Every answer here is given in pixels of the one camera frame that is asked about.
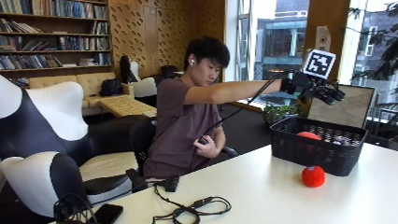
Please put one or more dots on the beige tufted sofa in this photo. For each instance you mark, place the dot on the beige tufted sofa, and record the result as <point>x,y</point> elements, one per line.
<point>90,85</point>

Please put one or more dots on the black backpack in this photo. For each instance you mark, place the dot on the black backpack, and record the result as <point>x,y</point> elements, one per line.
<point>109,87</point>

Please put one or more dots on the brown t-shirt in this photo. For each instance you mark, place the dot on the brown t-shirt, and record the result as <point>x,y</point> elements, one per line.
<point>179,130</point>

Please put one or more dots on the yellow tufted ottoman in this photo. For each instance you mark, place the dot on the yellow tufted ottoman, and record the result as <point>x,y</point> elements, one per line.
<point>127,106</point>

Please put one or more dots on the green tree outside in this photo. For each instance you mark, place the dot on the green tree outside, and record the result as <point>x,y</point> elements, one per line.
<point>384,53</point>

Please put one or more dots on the white paper sign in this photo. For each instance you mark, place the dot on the white paper sign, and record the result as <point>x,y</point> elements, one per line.
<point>322,39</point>

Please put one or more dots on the black plastic basket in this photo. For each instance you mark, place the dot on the black plastic basket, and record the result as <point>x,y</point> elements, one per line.
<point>314,152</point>

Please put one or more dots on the black smartphone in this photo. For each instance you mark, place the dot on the black smartphone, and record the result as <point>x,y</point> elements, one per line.
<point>107,214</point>

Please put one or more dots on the green potted plant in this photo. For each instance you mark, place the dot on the green potted plant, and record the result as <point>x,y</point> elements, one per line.
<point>280,112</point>

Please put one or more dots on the the person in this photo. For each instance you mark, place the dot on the the person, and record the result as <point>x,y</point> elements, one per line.
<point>187,124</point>

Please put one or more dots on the white earbud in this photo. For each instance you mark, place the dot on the white earbud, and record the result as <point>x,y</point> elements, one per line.
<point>192,61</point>

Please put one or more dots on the white marker cube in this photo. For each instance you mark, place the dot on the white marker cube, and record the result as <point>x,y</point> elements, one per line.
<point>318,63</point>

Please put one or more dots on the small grey items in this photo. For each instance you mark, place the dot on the small grey items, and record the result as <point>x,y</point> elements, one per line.
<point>340,140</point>

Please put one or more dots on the black mesh office chair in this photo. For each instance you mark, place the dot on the black mesh office chair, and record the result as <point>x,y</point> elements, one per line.
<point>141,140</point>

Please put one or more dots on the wooden bookshelf with books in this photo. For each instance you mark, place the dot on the wooden bookshelf with books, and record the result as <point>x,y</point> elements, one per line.
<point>54,34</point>

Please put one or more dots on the framed grey board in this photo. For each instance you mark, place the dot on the framed grey board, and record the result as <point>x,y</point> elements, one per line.
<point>342,105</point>

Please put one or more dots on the large black white lounge chair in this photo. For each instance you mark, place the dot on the large black white lounge chair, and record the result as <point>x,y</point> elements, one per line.
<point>46,130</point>

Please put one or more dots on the small black box device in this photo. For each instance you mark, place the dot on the small black box device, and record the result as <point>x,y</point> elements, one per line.
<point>172,183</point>

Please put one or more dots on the red soft toy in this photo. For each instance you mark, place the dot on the red soft toy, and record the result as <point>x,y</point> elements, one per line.
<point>309,135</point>
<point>313,176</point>

